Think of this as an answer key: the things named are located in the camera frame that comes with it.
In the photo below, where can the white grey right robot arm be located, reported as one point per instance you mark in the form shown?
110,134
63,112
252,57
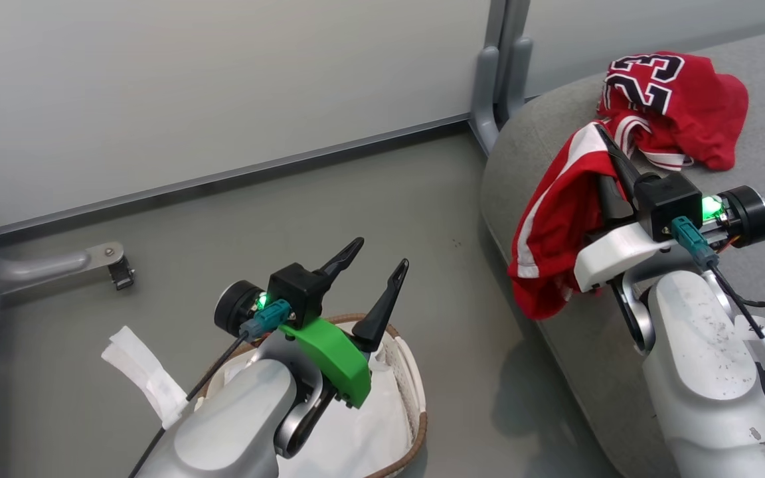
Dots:
701,358

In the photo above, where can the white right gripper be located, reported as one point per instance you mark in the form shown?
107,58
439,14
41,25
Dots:
611,255

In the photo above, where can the red shorts with white stripe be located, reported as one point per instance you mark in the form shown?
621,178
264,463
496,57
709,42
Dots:
555,226

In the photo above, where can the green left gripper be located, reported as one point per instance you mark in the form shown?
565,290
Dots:
336,358

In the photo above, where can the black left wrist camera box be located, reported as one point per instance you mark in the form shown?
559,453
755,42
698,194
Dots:
296,292

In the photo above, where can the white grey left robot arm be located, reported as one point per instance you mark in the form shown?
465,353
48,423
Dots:
236,425

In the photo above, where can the white lined laundry basket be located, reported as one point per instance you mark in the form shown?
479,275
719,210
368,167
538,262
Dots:
356,431

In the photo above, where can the small black caster wheel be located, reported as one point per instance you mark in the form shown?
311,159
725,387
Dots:
121,272

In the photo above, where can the grey partition foot with caster plate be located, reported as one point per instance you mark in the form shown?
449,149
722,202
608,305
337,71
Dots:
44,265

